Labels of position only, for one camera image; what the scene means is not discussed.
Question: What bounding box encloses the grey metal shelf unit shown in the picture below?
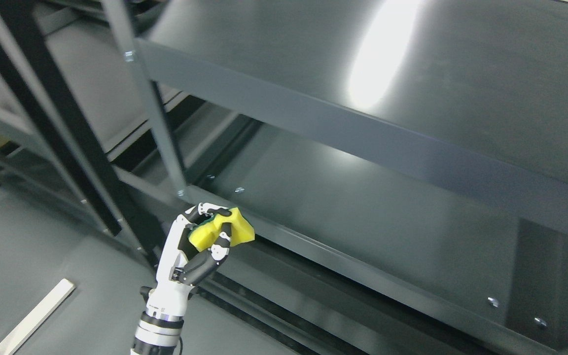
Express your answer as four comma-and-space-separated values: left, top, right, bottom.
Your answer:
102, 0, 568, 355

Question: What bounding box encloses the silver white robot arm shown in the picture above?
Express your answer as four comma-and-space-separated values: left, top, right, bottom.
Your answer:
129, 312, 184, 355

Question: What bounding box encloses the black metal shelf rack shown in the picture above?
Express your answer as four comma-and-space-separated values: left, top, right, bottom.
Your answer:
0, 1, 165, 267

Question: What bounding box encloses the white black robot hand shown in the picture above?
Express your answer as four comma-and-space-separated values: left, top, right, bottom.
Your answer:
144, 203, 231, 319

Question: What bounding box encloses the white floor strip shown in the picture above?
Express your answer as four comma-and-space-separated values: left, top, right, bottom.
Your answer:
0, 279, 76, 355

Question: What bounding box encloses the green yellow sponge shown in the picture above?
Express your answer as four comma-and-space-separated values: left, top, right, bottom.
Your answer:
188, 207, 255, 252

